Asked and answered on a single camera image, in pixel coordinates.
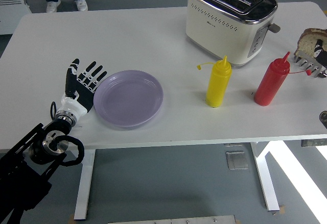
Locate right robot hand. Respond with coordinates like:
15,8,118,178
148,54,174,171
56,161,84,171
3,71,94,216
313,39,327,69

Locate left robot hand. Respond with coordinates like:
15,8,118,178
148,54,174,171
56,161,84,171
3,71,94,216
59,58,108,119

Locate brown-crusted bread slice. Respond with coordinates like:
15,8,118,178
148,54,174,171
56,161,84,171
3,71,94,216
293,28,327,59

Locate purple round plate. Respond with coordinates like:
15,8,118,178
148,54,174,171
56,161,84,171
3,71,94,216
93,70,164,128

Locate cream and chrome toaster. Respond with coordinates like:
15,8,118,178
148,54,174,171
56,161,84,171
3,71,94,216
185,0,281,68

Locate silver metal toast rack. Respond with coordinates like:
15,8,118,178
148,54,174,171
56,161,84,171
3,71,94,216
293,50,327,78

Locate red squeeze bottle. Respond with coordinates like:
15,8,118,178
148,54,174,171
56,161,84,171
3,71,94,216
253,51,312,106

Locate white table leg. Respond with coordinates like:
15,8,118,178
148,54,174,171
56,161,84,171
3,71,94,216
70,148,97,221
249,142,281,212

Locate grey table control panel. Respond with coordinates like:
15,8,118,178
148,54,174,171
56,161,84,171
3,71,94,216
300,138,327,148

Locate white slatted cart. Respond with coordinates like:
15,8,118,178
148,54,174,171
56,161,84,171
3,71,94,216
0,0,33,35

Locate yellow squeeze bottle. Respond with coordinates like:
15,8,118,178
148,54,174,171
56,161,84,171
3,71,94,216
196,55,232,108

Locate metal floor outlet cover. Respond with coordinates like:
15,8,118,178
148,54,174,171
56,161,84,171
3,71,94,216
225,150,250,170

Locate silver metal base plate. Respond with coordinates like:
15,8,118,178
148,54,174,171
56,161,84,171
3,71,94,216
107,215,237,224

